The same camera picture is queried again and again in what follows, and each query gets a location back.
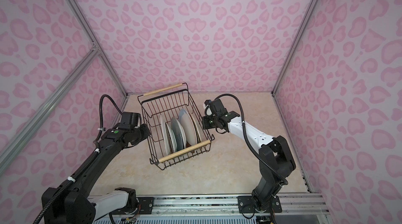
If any white star cartoon plate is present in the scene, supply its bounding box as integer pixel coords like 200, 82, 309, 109
193, 117, 204, 143

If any aluminium frame strut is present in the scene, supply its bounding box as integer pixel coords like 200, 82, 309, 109
1, 47, 99, 174

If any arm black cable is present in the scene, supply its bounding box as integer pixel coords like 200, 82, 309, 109
31, 94, 124, 224
213, 93, 288, 184

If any grey-blue plate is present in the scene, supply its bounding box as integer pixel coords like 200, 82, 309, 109
171, 118, 187, 151

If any white grid pattern plate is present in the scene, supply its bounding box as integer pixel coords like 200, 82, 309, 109
159, 116, 171, 156

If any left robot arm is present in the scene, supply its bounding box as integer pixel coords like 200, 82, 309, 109
34, 112, 150, 224

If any white plate orange sunburst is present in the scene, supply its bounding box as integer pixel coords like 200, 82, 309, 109
166, 123, 178, 153

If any black wire dish rack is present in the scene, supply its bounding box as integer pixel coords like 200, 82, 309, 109
138, 83, 215, 170

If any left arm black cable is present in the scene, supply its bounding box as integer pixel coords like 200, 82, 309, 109
31, 94, 124, 224

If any pastel abstract pattern plate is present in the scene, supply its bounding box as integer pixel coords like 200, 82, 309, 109
179, 109, 198, 145

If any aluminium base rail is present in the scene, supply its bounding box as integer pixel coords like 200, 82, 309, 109
75, 193, 333, 224

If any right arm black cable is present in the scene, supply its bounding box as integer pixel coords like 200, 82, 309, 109
213, 93, 288, 184

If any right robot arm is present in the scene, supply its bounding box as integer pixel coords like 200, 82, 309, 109
202, 94, 296, 214

